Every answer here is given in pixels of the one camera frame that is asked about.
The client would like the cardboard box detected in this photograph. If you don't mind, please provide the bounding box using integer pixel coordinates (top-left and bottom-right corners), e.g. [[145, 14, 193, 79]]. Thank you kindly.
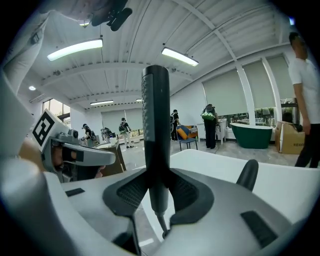
[[274, 120, 307, 155]]

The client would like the person's left hand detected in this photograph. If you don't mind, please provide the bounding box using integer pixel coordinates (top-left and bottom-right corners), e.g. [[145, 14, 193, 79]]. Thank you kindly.
[[51, 144, 103, 179]]

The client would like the black head-worn camera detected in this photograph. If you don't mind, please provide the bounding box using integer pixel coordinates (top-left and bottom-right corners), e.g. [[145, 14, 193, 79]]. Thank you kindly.
[[90, 0, 133, 32]]

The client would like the person's left forearm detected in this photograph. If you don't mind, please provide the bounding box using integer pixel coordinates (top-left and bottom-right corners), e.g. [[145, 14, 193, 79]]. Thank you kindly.
[[17, 138, 46, 173]]

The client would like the grey roller blind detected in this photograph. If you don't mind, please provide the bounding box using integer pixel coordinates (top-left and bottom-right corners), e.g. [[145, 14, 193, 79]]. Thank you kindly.
[[242, 59, 277, 111], [201, 68, 249, 118], [265, 54, 295, 101], [100, 108, 145, 131]]

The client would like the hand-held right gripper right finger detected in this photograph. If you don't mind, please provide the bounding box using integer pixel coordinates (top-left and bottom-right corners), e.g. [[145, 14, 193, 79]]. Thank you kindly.
[[149, 168, 302, 256]]

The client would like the white washstand cabinet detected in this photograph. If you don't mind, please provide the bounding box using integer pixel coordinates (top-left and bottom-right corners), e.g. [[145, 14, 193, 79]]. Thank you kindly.
[[215, 118, 229, 146]]

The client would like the black bathtub tap lever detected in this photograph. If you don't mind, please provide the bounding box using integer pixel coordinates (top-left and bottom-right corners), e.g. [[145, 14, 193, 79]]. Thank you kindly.
[[235, 159, 260, 193]]

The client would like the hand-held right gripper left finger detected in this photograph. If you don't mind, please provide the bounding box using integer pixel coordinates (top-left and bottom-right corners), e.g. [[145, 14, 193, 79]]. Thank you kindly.
[[0, 157, 152, 256]]

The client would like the white bathtub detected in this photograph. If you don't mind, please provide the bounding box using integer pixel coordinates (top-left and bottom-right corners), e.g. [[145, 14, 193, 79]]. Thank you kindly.
[[61, 148, 320, 241]]

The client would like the long ceiling light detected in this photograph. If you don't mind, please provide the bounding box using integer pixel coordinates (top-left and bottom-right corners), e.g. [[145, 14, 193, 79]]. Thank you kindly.
[[46, 38, 104, 62], [160, 46, 200, 67], [89, 99, 115, 106]]

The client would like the person's white shirt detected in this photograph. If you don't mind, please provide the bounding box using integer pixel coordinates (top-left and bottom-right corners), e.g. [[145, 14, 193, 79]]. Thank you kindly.
[[1, 9, 101, 97]]

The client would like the wooden cabinet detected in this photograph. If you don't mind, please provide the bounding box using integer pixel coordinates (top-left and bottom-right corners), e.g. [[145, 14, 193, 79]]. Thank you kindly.
[[95, 140, 127, 177]]

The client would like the green bathtub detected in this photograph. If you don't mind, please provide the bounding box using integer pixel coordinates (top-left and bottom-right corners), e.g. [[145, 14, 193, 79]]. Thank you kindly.
[[229, 122, 274, 150]]

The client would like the blue chair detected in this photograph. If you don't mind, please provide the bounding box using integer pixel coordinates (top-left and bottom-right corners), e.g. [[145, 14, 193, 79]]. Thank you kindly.
[[175, 124, 199, 152]]

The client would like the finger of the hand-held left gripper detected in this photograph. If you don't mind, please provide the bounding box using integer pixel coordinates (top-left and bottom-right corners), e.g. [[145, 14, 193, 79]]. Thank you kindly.
[[61, 142, 117, 166]]

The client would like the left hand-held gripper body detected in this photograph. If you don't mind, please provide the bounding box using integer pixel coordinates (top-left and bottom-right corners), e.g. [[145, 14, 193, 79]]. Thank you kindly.
[[31, 108, 81, 182]]

